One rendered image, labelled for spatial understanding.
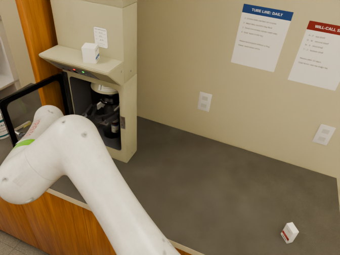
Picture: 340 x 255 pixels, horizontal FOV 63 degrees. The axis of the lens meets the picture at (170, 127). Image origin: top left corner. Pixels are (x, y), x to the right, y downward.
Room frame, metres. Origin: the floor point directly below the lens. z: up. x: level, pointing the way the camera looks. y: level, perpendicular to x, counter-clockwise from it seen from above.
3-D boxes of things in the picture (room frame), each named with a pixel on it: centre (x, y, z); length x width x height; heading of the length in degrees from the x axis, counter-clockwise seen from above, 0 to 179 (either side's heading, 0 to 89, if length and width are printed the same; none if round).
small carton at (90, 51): (1.00, 0.33, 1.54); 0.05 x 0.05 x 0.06; 0
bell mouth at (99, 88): (1.16, 0.31, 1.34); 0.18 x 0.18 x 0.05
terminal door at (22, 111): (0.97, 0.58, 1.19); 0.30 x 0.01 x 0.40; 153
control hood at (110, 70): (1.02, 0.38, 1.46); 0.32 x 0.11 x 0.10; 71
